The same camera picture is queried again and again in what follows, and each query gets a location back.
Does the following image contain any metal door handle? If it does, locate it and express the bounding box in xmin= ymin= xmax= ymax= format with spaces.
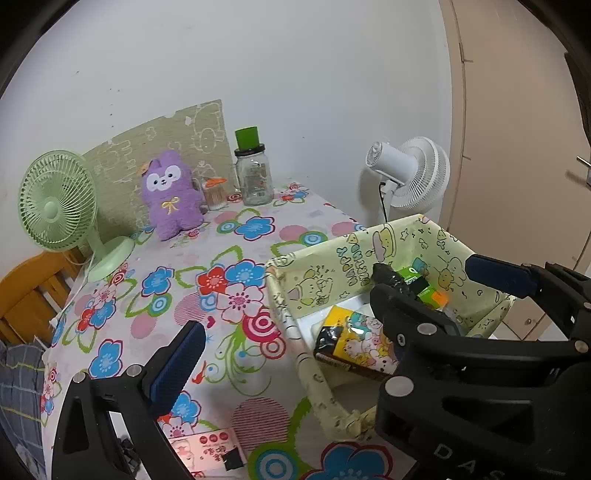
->
xmin=566 ymin=154 xmax=591 ymax=185

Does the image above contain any pink flat packet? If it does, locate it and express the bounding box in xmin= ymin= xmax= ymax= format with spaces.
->
xmin=168 ymin=427 xmax=245 ymax=478

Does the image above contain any beige door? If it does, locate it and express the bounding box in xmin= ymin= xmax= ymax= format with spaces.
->
xmin=438 ymin=0 xmax=591 ymax=342

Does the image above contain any grey plaid pillow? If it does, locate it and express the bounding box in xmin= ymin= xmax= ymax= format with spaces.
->
xmin=0 ymin=339 xmax=61 ymax=476

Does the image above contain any purple plush toy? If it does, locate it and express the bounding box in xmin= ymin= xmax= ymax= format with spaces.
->
xmin=139 ymin=148 xmax=206 ymax=241

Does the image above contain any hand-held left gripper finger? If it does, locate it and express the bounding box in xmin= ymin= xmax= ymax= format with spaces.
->
xmin=51 ymin=320 xmax=206 ymax=480

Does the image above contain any yellow cartoon packet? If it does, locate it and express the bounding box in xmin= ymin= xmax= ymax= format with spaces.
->
xmin=314 ymin=305 xmax=402 ymax=381

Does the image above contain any glass jar with green lid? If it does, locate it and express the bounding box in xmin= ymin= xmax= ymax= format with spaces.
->
xmin=233 ymin=127 xmax=274 ymax=207

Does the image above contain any green tissue pack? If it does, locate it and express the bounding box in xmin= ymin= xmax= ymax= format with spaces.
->
xmin=399 ymin=258 xmax=451 ymax=310

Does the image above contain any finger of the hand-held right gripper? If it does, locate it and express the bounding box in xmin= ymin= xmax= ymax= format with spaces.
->
xmin=369 ymin=284 xmax=462 ymax=344
xmin=465 ymin=254 xmax=591 ymax=342

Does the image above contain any wooden headboard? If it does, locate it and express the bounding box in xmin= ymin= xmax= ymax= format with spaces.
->
xmin=0 ymin=249 xmax=90 ymax=347

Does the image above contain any white standing fan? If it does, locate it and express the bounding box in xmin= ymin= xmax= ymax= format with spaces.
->
xmin=361 ymin=136 xmax=451 ymax=222

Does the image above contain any yellow cartoon print storage box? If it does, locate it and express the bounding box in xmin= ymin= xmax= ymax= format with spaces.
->
xmin=265 ymin=213 xmax=518 ymax=439

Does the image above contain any white fan power cord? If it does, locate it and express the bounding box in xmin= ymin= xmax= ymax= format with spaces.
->
xmin=48 ymin=258 xmax=95 ymax=326

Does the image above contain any floral tablecloth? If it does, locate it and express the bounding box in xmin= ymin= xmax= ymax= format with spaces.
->
xmin=39 ymin=182 xmax=416 ymax=480

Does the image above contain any green desk fan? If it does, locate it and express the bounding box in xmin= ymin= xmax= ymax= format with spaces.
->
xmin=18 ymin=148 xmax=136 ymax=283

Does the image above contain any green printed board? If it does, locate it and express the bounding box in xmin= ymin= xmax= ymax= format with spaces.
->
xmin=83 ymin=99 xmax=234 ymax=232

